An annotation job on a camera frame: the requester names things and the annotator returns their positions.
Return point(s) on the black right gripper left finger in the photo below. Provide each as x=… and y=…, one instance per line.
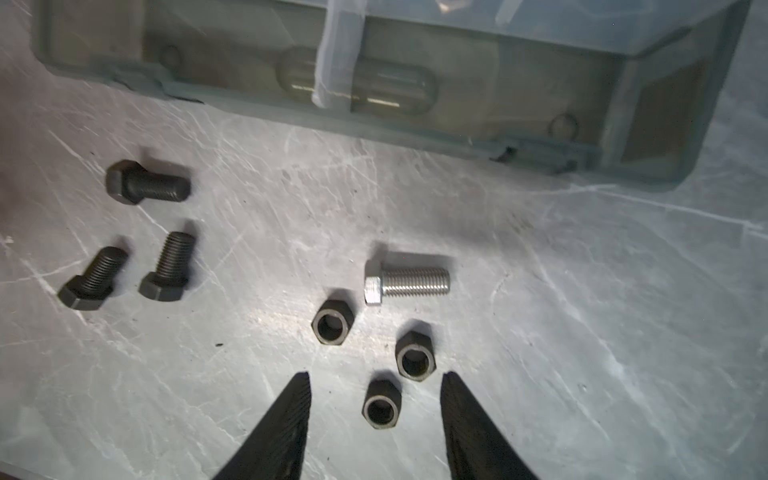
x=275, y=448

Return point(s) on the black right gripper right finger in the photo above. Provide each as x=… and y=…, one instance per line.
x=475, y=447

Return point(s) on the black hex nut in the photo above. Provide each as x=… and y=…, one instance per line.
x=414, y=356
x=333, y=322
x=382, y=405

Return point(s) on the small silver hex bolt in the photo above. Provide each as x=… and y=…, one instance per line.
x=381, y=282

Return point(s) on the black threaded bolt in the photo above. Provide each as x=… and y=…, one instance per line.
x=88, y=291

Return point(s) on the large black hex bolt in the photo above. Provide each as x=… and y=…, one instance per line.
x=128, y=182

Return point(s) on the clear grey compartment organizer box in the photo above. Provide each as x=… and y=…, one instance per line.
x=614, y=91

